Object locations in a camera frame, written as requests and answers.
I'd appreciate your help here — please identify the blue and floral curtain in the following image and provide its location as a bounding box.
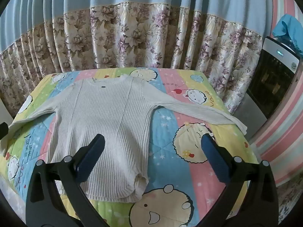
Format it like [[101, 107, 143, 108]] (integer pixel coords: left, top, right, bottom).
[[0, 0, 269, 123]]

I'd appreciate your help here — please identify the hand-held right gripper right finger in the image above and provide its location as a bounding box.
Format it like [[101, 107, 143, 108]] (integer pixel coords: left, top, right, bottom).
[[201, 132, 280, 227]]

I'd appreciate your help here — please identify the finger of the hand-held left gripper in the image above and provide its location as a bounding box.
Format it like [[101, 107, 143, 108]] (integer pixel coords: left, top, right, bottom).
[[0, 122, 9, 143]]

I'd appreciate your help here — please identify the blue cloth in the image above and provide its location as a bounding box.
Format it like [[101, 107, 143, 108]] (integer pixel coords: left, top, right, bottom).
[[272, 14, 303, 57]]

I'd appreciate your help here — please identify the white ribbed knit sweater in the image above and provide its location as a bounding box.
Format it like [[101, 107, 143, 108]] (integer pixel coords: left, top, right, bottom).
[[8, 74, 248, 204]]

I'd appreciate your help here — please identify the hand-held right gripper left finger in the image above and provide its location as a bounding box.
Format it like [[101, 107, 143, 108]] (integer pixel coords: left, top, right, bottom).
[[26, 134, 112, 227]]

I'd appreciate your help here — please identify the black and silver standing appliance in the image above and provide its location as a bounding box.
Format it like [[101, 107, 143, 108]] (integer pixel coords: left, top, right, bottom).
[[233, 36, 301, 139]]

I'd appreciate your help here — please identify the cartoon printed quilted blanket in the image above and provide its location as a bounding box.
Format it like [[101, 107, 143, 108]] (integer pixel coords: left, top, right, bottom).
[[0, 67, 259, 227]]

